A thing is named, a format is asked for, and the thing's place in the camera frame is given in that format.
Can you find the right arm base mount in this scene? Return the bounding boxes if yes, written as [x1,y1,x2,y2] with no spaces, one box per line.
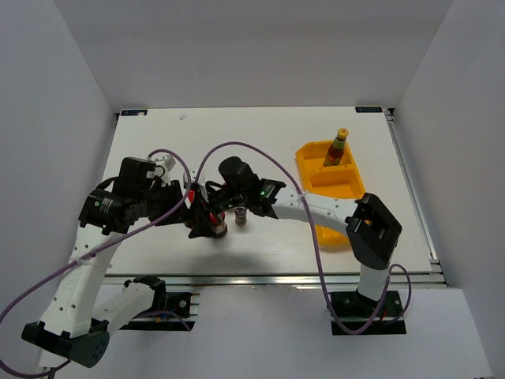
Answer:
[329,291,407,336]

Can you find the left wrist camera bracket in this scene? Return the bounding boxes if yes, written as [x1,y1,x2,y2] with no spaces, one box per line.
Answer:
[148,154,176,184]

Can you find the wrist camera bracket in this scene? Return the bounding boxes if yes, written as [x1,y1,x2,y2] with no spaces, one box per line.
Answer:
[148,154,176,184]
[183,170,208,201]

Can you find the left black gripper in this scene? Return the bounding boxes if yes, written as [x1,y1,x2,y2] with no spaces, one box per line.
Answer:
[137,178,195,226]

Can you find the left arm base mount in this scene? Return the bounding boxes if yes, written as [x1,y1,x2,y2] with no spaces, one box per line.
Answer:
[122,275,196,332]

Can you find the black-cap pepper bottle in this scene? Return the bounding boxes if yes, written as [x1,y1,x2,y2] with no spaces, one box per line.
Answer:
[234,206,248,227]

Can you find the right blue corner sticker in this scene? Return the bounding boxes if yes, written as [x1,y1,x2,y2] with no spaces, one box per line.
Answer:
[354,106,383,114]

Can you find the blue corner sticker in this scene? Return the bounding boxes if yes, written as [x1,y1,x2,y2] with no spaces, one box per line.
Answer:
[120,109,148,117]
[354,106,383,114]

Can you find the yellow three-compartment plastic bin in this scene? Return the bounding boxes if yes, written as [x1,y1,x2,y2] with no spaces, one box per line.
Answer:
[295,137,366,248]

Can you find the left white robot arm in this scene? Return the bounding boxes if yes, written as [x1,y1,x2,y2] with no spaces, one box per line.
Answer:
[21,150,195,368]

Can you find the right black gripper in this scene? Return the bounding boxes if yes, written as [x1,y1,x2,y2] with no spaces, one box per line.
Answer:
[188,185,247,239]

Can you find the left blue corner sticker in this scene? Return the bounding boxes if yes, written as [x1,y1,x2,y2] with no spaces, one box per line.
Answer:
[120,109,148,117]

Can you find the yellow-cap chili sauce bottle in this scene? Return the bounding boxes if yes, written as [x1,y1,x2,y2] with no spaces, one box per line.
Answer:
[324,128,349,167]

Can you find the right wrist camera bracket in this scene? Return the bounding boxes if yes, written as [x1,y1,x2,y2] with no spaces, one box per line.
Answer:
[183,170,208,201]

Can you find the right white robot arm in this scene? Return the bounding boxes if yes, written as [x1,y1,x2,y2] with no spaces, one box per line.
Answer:
[209,156,402,317]

